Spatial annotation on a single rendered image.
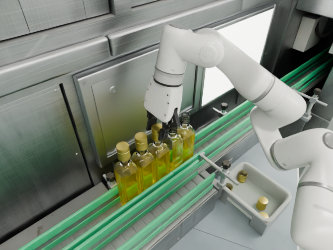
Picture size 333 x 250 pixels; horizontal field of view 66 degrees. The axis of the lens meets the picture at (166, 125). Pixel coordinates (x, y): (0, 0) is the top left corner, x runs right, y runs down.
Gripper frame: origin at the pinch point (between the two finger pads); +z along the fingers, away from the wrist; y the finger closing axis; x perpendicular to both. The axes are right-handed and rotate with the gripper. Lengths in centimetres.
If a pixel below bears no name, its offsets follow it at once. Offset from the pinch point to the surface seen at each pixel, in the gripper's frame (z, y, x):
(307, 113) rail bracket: 6, 15, 84
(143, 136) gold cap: 0.5, 0.6, -5.5
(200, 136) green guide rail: 13.8, -3.4, 28.6
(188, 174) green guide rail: 19.0, 6.1, 13.3
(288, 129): 30, 4, 112
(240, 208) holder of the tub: 29.3, 22.8, 28.0
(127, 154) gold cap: 4.0, 1.4, -10.8
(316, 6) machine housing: -37, -6, 94
